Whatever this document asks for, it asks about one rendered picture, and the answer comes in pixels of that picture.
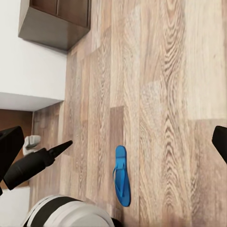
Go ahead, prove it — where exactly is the sandal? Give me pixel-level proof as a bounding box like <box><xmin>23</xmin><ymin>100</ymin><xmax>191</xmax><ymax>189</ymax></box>
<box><xmin>114</xmin><ymin>145</ymin><xmax>131</xmax><ymax>207</ymax></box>

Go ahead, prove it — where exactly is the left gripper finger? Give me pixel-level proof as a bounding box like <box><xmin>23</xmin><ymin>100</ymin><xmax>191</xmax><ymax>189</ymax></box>
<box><xmin>48</xmin><ymin>140</ymin><xmax>73</xmax><ymax>161</ymax></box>

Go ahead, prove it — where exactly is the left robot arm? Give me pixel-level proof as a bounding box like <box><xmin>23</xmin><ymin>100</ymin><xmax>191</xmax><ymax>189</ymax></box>
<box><xmin>0</xmin><ymin>135</ymin><xmax>73</xmax><ymax>195</ymax></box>

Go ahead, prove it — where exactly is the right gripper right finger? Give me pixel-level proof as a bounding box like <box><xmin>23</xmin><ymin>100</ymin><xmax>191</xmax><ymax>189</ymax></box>
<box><xmin>212</xmin><ymin>125</ymin><xmax>227</xmax><ymax>164</ymax></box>

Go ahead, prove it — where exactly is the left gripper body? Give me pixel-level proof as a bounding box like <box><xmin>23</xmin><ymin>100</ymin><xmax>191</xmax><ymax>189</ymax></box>
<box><xmin>15</xmin><ymin>148</ymin><xmax>53</xmax><ymax>181</ymax></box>

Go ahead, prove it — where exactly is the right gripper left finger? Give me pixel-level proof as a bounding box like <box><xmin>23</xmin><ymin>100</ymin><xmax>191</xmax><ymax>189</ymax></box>
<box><xmin>0</xmin><ymin>126</ymin><xmax>25</xmax><ymax>182</ymax></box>

